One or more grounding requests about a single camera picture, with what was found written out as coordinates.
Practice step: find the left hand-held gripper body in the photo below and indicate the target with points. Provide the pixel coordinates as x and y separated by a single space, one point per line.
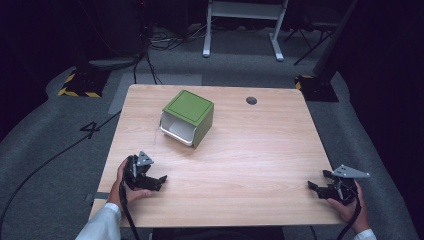
137 168

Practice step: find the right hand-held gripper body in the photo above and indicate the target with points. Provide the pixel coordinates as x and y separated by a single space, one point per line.
346 181

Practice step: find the white drawer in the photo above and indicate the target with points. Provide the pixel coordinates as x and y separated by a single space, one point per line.
177 128

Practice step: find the green storage box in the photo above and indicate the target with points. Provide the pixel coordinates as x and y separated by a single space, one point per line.
190 107

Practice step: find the person's left hand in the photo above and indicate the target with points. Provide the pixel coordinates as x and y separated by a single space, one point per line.
115 191

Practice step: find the person's right hand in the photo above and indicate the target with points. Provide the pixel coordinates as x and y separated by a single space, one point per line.
353 213

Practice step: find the grey tape strip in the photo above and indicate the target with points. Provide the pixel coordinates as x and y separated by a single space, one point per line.
101 196

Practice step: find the black yellow striped stand base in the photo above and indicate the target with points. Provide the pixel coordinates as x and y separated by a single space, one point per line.
85 85
316 88

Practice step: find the black equipment stand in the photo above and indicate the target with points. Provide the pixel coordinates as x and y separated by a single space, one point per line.
113 33

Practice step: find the black folding stand legs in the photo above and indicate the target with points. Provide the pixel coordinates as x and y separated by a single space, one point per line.
313 36

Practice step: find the grey slanted metal post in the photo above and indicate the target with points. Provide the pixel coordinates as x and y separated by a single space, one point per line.
336 33

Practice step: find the white metal table frame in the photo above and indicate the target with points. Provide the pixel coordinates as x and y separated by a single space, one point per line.
245 10

